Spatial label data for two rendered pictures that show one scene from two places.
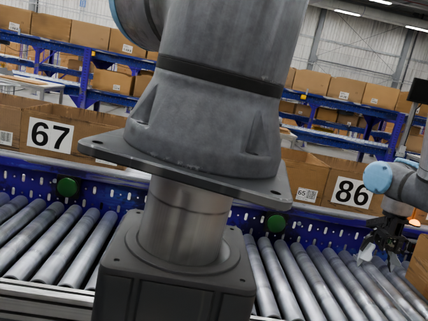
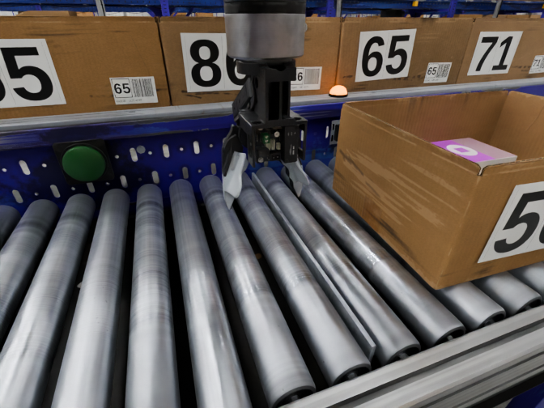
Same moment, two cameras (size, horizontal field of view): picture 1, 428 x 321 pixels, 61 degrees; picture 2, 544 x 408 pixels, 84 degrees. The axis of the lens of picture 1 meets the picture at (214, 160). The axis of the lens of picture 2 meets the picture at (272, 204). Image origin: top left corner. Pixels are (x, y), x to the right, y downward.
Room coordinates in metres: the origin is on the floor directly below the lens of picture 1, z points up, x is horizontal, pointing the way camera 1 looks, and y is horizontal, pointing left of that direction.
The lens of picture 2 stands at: (0.71, -0.49, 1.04)
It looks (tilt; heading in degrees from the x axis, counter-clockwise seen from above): 31 degrees down; 346
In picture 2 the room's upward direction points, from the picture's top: straight up
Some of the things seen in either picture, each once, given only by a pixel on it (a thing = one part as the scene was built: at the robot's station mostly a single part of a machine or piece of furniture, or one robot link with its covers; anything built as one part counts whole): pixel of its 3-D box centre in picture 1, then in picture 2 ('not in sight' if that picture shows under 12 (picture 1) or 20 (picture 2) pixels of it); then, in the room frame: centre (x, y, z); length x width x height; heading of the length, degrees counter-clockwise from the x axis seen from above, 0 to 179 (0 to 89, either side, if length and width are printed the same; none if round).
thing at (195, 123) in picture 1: (211, 112); not in sight; (0.44, 0.01, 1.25); 0.19 x 0.19 x 0.10
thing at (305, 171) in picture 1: (269, 169); (68, 62); (1.53, -0.24, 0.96); 0.39 x 0.29 x 0.17; 95
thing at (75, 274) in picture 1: (93, 246); not in sight; (1.02, 0.31, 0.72); 0.52 x 0.05 x 0.05; 5
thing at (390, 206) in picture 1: (398, 206); (268, 39); (1.10, -0.59, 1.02); 0.10 x 0.09 x 0.05; 95
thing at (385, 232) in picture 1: (390, 231); (268, 112); (1.09, -0.59, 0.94); 0.09 x 0.08 x 0.12; 5
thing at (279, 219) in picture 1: (276, 223); (84, 164); (1.31, -0.28, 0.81); 0.07 x 0.01 x 0.07; 95
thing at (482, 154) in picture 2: not in sight; (454, 167); (1.16, -0.99, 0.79); 0.16 x 0.11 x 0.07; 93
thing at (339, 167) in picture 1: (356, 186); (242, 56); (1.56, -0.63, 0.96); 0.39 x 0.29 x 0.17; 95
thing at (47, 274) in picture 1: (71, 242); not in sight; (1.02, 0.37, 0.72); 0.52 x 0.05 x 0.05; 5
